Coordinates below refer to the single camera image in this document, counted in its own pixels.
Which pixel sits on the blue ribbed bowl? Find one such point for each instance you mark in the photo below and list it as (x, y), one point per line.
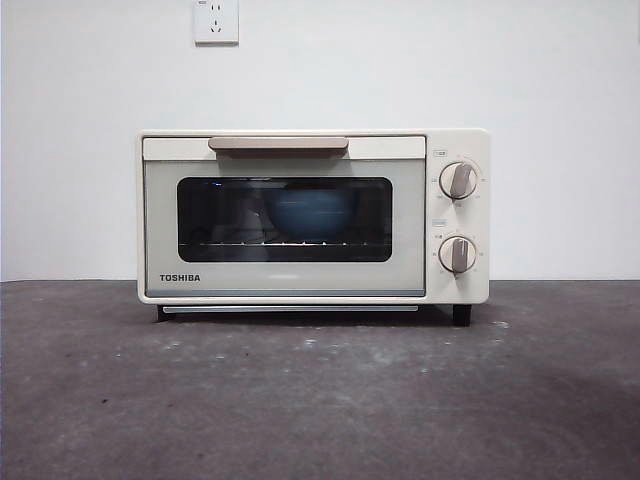
(310, 215)

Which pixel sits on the oven door with glass window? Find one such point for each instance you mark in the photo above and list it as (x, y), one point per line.
(161, 225)

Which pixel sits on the beige oven knob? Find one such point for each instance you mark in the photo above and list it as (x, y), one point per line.
(457, 255)
(458, 180)

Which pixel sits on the cream toaster oven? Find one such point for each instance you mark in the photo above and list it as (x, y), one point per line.
(482, 145)

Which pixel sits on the white wall socket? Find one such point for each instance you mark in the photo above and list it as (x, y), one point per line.
(216, 25)

